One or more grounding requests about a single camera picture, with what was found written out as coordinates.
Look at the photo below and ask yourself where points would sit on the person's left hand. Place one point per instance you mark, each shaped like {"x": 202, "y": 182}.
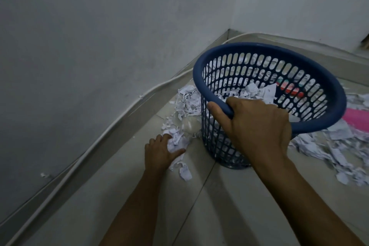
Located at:
{"x": 157, "y": 155}

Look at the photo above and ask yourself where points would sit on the person's right hand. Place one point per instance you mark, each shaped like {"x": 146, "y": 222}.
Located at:
{"x": 256, "y": 130}

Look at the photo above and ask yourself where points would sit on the person's right thumb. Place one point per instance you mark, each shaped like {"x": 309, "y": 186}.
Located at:
{"x": 220, "y": 114}

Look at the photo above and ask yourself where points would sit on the person's left thumb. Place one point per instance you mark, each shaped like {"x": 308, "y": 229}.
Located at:
{"x": 177, "y": 155}

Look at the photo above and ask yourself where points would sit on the handful of white paper scraps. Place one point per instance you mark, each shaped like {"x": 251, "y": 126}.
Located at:
{"x": 176, "y": 142}

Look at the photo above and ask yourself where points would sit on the blue plastic waste basket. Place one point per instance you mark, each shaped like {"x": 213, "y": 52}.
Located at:
{"x": 268, "y": 81}

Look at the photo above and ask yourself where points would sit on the person's right forearm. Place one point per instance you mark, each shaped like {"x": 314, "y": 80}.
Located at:
{"x": 302, "y": 202}

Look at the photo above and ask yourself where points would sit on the person's left forearm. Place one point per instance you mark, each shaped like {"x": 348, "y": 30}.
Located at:
{"x": 135, "y": 209}

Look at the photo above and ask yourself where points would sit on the pile of torn white paper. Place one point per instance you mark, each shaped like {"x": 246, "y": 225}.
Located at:
{"x": 337, "y": 145}
{"x": 184, "y": 116}

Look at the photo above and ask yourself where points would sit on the torn paper inside basket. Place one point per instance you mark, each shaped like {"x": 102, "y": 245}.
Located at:
{"x": 253, "y": 91}

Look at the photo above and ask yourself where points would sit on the red wrapper inside basket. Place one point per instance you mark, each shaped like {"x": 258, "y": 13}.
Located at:
{"x": 289, "y": 88}

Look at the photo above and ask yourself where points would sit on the pink plastic item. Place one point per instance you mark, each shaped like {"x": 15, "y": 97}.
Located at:
{"x": 357, "y": 119}

